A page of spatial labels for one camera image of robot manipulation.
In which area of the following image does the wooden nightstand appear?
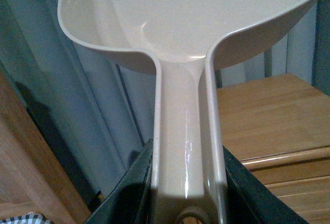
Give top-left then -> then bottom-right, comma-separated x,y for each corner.
217,74 -> 329,223

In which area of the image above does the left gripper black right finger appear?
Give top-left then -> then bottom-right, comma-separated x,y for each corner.
219,147 -> 307,223

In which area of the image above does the wooden furniture at left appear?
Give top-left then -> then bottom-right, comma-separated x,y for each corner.
1,75 -> 91,223

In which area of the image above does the beige plastic dustpan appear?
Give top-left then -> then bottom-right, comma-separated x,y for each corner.
58,0 -> 317,223

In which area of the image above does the black white checkered cloth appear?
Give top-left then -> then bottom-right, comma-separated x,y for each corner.
1,212 -> 54,224

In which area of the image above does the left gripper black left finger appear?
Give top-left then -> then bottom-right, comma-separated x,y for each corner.
87,139 -> 153,224

